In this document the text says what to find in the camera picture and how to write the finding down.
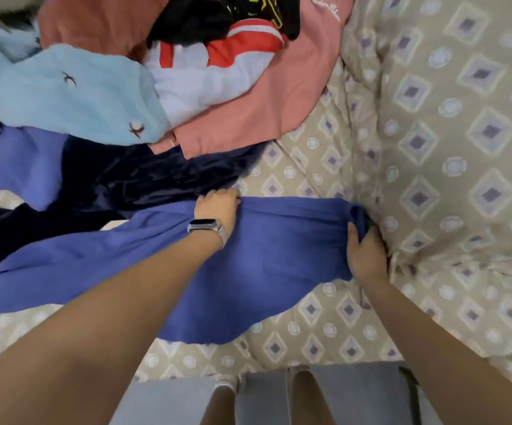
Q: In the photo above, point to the person's left hand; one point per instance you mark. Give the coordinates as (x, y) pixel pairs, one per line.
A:
(218, 208)

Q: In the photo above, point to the person's right hand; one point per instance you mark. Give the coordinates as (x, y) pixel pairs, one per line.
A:
(366, 258)

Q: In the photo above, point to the bed with patterned beige sheet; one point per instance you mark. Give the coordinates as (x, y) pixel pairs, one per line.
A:
(327, 323)

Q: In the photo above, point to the navy velvet garment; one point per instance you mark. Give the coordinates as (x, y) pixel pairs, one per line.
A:
(141, 177)

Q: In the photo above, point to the pink shirt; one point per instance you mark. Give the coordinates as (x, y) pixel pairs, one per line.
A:
(273, 93)

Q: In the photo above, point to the light blue fleece garment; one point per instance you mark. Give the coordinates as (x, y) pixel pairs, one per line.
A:
(79, 97)

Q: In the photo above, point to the black garment yellow print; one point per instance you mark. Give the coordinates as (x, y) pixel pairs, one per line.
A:
(194, 17)

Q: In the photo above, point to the rust brown garment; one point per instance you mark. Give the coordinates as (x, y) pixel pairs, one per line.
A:
(96, 20)

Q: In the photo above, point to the person's right forearm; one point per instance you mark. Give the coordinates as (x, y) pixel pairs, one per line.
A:
(451, 349)

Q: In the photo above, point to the person's left forearm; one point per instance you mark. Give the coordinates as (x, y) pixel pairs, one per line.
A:
(79, 341)

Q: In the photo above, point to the person's left leg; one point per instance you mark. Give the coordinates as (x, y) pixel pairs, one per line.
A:
(219, 407)

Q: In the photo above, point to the grey band wristwatch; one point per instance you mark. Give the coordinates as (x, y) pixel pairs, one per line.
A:
(207, 228)

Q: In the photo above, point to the patterned beige pillow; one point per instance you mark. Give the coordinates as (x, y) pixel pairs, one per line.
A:
(451, 128)

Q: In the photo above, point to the white shoe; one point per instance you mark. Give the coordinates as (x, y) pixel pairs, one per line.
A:
(227, 381)

